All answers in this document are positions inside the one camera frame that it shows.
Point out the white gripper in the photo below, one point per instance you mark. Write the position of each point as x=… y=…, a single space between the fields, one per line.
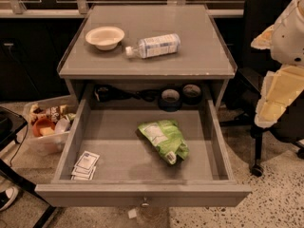
x=289 y=42

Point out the green rice chip bag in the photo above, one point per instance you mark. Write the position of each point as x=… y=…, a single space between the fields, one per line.
x=167 y=138

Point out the grey cabinet with counter top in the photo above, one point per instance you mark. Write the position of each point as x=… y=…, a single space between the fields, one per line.
x=202 y=54

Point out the open grey top drawer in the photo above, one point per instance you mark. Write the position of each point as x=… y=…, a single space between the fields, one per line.
x=130 y=168

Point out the silver drawer knob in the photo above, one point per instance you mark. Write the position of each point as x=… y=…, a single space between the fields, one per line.
x=145 y=202

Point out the white tag under drawer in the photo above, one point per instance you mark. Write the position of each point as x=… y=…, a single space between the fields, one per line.
x=132 y=213

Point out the black office chair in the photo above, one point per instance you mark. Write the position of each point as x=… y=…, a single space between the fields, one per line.
x=244 y=91

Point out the black tape roll back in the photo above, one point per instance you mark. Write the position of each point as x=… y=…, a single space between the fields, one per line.
x=191 y=94

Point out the black tape roll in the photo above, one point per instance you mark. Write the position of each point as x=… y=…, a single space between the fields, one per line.
x=170 y=100
x=191 y=94

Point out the black tape roll front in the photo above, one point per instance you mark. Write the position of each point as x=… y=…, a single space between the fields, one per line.
x=170 y=100

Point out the clear plastic water bottle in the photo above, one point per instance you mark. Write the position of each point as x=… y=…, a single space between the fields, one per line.
x=155 y=46

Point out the white bowl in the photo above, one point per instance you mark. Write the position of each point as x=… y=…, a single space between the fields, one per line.
x=105 y=38

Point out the white paper packets stack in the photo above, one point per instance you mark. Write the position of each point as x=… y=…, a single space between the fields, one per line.
x=85 y=167

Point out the clear plastic storage bin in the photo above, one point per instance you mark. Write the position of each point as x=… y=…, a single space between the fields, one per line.
x=61 y=111

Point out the orange bowl in bin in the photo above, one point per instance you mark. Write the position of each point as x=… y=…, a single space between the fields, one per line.
x=43 y=127

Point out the black and white shoe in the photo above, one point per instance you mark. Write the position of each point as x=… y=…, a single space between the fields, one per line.
x=7 y=197

